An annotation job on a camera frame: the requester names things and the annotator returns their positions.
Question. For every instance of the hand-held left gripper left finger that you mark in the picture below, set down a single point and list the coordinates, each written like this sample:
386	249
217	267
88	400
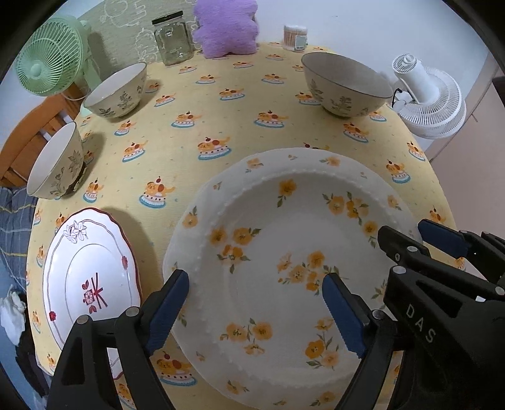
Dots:
167	311

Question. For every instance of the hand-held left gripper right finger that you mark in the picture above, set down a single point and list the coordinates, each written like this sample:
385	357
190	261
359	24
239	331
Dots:
343	315

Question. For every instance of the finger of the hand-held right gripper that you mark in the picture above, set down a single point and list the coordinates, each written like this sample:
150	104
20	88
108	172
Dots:
442	236
406	244

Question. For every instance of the white plate with orange flowers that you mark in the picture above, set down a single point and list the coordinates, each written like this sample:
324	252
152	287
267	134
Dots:
276	220

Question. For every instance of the grey leaf-pattern bowl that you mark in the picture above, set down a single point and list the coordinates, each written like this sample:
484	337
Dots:
347	79

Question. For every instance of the white plate with red rim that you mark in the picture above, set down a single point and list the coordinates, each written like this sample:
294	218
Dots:
90	260

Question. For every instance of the white desk fan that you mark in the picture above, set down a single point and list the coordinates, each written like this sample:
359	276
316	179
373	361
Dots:
430	102

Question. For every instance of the dark cloth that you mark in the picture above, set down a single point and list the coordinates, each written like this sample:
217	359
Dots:
29	366

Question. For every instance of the white crumpled tissue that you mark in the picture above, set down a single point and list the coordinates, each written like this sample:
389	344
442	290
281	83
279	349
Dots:
12	315

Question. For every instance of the blue plaid cloth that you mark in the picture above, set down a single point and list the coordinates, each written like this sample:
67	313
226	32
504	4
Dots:
14	228

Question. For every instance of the cream leaf-pattern bowl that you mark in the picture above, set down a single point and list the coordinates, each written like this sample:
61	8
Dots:
51	165
114	86

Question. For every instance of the yellow printed tablecloth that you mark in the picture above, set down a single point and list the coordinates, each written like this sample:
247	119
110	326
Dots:
236	130

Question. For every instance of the wooden chair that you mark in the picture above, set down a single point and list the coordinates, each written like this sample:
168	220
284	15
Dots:
27	134

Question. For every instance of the cotton swab container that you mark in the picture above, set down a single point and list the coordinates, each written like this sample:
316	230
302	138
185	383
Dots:
294	37

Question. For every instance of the glass jar with black lid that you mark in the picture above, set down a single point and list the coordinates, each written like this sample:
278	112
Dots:
173	43

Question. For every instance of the purple plush toy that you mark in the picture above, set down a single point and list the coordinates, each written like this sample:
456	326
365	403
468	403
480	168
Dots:
225	27

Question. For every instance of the green desk fan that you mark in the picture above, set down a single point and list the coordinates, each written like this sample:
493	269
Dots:
39	59

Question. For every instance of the grey-green wall fabric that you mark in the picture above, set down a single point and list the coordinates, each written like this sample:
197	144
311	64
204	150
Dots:
126	23

